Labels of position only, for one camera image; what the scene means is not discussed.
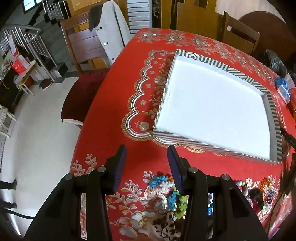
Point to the dark red slippers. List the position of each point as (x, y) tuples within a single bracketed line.
[(45, 84)]

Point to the dark shoe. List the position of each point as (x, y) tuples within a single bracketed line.
[(8, 184), (8, 205)]

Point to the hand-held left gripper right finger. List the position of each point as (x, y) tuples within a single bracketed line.
[(175, 171)]

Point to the red floral tablecloth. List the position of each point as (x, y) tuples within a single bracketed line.
[(111, 139)]

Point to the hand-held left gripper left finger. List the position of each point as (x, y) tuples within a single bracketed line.
[(121, 166)]

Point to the metal stair railing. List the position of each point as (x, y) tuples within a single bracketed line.
[(34, 44)]

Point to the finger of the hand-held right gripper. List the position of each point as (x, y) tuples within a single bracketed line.
[(291, 173), (290, 140)]

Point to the black bin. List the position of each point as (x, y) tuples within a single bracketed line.
[(59, 69)]

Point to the dark red seat cushion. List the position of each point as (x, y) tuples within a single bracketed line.
[(81, 97)]

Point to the small white table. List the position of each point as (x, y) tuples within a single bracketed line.
[(25, 77)]

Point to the window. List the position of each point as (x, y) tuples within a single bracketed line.
[(31, 4)]

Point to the blue and white packet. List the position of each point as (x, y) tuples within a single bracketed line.
[(283, 89)]

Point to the dark wooden chair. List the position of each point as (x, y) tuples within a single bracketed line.
[(85, 41)]

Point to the round brown table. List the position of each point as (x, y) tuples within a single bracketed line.
[(270, 30)]

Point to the leopard print bow scrunchie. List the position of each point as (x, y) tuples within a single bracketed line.
[(168, 227)]

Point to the red box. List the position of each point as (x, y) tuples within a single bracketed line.
[(19, 66)]

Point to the striped tray with white inside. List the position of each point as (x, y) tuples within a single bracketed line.
[(208, 104)]

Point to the white ribbed panel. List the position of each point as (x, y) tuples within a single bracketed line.
[(138, 16)]

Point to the grey jacket with dark collar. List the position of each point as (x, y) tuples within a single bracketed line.
[(111, 30)]

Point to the black plastic bag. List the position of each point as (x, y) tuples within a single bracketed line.
[(272, 61)]

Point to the white plastic chair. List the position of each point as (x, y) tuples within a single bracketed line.
[(5, 120)]

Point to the brown cardboard box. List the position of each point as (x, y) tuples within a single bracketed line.
[(85, 7)]

